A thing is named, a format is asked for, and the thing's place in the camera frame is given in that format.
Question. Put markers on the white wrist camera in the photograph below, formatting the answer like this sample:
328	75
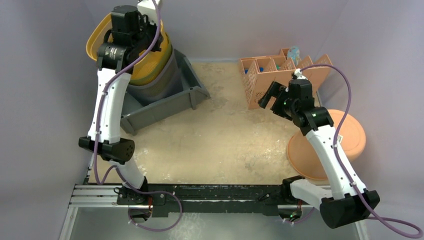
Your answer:
297	74
150	8

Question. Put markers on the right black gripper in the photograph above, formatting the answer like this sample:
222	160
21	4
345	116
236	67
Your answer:
279	100

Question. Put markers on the blue item in crate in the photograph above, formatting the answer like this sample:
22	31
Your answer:
261	69

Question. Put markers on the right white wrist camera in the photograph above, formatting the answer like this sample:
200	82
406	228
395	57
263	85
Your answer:
297	74

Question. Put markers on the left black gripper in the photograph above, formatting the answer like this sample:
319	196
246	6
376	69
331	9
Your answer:
152	26

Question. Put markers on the light blue packet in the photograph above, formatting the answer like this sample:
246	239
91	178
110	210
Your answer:
294	54

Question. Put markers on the large orange plastic bucket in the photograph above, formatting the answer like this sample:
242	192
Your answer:
306	162

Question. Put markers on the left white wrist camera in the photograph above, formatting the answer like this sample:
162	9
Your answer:
150	8

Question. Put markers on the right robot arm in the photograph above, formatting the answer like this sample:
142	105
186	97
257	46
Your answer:
348	200

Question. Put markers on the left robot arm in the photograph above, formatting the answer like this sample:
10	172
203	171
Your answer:
114	70

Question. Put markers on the dark grey plastic bin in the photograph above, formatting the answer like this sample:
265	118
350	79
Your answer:
135	116

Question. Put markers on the grey mesh basket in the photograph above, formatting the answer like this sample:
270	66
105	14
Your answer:
167	83

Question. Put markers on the pink perforated organizer crate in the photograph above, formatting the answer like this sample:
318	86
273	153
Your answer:
276	68

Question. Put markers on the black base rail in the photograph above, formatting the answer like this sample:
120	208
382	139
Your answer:
163	199

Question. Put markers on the yellow mesh basket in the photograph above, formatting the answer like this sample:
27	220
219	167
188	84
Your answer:
144	71

